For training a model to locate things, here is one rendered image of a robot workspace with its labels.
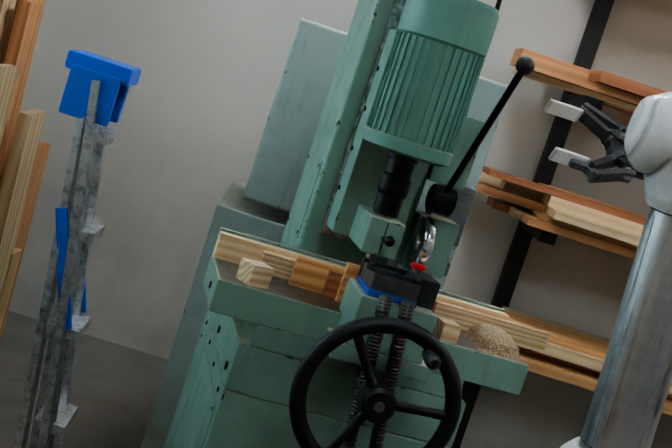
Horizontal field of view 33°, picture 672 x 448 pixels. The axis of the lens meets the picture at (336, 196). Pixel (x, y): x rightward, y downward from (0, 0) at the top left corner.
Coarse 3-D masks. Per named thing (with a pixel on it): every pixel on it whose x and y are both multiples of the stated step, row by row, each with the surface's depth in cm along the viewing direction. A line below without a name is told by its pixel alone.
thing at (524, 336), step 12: (264, 252) 211; (276, 264) 211; (288, 264) 212; (276, 276) 212; (288, 276) 212; (444, 312) 218; (456, 312) 219; (468, 312) 219; (468, 324) 219; (492, 324) 220; (504, 324) 221; (516, 324) 221; (516, 336) 222; (528, 336) 222; (540, 336) 222; (528, 348) 222; (540, 348) 223
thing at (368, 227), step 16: (368, 208) 219; (352, 224) 222; (368, 224) 209; (384, 224) 209; (400, 224) 210; (352, 240) 219; (368, 240) 209; (400, 240) 210; (368, 256) 214; (384, 256) 210
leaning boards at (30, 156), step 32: (0, 0) 331; (32, 0) 360; (0, 32) 336; (32, 32) 346; (0, 64) 304; (0, 96) 304; (0, 128) 312; (32, 128) 332; (0, 160) 349; (32, 160) 342; (0, 192) 327; (32, 192) 368; (0, 224) 328; (0, 256) 333; (0, 288) 344; (0, 320) 355
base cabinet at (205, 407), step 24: (192, 360) 253; (216, 360) 217; (192, 384) 239; (216, 384) 208; (192, 408) 228; (216, 408) 200; (240, 408) 199; (264, 408) 199; (288, 408) 200; (192, 432) 218; (216, 432) 199; (240, 432) 199; (264, 432) 200; (288, 432) 201; (312, 432) 201; (336, 432) 202; (360, 432) 203
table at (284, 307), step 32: (224, 288) 195; (256, 288) 196; (288, 288) 205; (256, 320) 196; (288, 320) 197; (320, 320) 198; (352, 352) 190; (480, 352) 204; (480, 384) 205; (512, 384) 206
